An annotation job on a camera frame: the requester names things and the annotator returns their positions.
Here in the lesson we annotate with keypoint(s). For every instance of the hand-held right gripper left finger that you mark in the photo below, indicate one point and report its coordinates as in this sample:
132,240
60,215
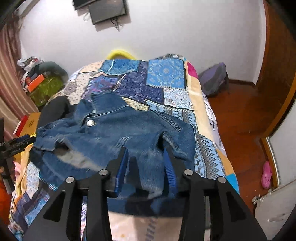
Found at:
121,171

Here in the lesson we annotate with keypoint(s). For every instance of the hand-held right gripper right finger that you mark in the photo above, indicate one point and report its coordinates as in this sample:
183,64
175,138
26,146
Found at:
170,171

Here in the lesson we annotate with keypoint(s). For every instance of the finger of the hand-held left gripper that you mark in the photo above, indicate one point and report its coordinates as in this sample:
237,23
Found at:
24,141

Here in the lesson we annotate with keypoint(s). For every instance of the blue denim jacket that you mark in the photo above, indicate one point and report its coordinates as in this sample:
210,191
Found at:
129,129

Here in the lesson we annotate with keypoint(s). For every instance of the red box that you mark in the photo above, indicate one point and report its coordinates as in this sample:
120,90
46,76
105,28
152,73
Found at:
20,125

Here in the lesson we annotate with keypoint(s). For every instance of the yellow cloth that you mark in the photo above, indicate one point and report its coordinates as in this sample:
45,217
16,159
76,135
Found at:
24,157

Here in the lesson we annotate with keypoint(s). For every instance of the black garment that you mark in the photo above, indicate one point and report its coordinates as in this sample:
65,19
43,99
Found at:
55,106

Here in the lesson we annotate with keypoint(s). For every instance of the orange box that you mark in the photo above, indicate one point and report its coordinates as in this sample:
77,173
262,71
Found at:
35,82

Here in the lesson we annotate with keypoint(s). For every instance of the striped pink curtain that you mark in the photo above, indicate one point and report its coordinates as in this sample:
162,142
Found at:
11,81

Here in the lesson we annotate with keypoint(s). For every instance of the pink slipper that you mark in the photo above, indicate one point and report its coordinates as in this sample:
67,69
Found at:
266,175

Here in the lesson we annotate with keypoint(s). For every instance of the grey backpack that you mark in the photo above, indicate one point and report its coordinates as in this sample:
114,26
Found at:
214,78

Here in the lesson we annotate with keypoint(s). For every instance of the white suitcase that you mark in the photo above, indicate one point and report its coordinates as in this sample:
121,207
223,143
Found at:
275,208

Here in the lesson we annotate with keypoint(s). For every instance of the white wardrobe sliding door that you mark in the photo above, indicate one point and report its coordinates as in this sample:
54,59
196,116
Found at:
284,150

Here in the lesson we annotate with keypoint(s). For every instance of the yellow cushion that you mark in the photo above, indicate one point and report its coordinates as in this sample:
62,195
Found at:
120,53

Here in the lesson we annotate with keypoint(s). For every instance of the small black monitor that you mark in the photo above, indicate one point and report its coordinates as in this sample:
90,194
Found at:
108,10

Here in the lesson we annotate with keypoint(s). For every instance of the wooden door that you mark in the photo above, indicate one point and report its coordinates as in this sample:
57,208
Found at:
277,46

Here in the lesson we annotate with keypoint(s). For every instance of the wall television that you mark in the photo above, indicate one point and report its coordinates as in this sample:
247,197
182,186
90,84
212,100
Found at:
81,3

